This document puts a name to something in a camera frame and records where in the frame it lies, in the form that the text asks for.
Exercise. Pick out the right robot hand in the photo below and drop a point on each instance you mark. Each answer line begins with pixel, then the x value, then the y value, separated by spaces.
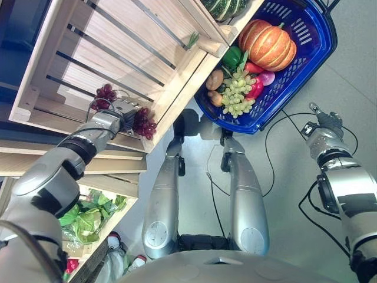
pixel 330 120

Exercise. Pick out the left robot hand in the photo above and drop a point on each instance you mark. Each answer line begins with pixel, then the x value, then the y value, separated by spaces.
pixel 127 116

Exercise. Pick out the purple grape bunch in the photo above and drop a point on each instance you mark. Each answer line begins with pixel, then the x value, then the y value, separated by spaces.
pixel 144 123

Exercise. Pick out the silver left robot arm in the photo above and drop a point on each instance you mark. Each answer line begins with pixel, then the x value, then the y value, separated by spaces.
pixel 44 179

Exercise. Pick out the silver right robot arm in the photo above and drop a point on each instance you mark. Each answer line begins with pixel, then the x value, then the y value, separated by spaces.
pixel 350 188

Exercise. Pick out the blue plastic shopping basket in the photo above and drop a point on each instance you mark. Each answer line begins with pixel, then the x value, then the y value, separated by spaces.
pixel 306 59

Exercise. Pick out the flat wooden crate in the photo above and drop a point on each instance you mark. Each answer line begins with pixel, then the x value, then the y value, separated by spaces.
pixel 117 163

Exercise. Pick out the large slatted wooden crate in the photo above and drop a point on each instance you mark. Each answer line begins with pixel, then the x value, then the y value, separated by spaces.
pixel 123 53

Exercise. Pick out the wooden crate with cabbage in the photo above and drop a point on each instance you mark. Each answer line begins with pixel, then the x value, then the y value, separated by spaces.
pixel 117 188

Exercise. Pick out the pink radish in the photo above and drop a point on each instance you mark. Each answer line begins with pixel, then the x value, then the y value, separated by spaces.
pixel 267 78

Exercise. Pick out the red bell pepper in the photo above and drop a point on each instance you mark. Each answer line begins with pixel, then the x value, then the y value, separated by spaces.
pixel 255 88

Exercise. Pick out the small brown potato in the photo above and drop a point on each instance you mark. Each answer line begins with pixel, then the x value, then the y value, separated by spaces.
pixel 216 98

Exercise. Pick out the red chili pepper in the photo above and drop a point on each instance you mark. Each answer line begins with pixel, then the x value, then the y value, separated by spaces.
pixel 252 67

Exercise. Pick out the silver left robot leg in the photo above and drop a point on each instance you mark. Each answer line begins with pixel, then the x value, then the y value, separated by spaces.
pixel 162 203

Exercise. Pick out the silver robot leg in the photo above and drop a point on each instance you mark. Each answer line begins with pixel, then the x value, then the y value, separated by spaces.
pixel 162 203
pixel 247 206

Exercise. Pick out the large brown potato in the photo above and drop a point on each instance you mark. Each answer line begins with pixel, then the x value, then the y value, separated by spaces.
pixel 214 79

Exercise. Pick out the green grape bunch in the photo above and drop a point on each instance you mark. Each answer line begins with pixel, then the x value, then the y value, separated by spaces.
pixel 237 94

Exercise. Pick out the orange pumpkin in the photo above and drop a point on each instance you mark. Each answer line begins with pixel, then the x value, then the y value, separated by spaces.
pixel 268 45

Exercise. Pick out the small green stem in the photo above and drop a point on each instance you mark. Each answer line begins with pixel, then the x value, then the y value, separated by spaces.
pixel 193 39

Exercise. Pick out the green cabbage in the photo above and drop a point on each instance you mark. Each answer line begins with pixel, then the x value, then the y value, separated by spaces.
pixel 88 218

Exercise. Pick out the green bell pepper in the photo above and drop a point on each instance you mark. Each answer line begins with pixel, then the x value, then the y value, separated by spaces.
pixel 232 56

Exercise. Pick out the silver right robot leg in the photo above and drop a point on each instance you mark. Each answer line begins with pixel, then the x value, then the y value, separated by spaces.
pixel 247 206

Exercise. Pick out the person's shoe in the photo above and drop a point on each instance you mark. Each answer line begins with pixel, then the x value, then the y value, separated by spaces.
pixel 114 239
pixel 138 261

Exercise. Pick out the dark blue panel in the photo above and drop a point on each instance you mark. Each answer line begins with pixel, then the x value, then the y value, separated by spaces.
pixel 20 44

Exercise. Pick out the wooden crate with squash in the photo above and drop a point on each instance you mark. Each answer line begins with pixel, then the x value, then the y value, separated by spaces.
pixel 235 25

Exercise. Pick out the green striped squash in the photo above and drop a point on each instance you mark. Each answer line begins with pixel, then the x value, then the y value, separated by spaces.
pixel 225 7

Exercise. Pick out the red vegetable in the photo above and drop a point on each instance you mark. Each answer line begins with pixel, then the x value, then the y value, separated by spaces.
pixel 70 266

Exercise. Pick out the silver robot torso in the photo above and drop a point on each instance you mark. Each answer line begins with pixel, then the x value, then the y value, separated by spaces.
pixel 229 268

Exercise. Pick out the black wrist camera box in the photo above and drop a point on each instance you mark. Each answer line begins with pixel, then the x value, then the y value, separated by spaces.
pixel 308 128

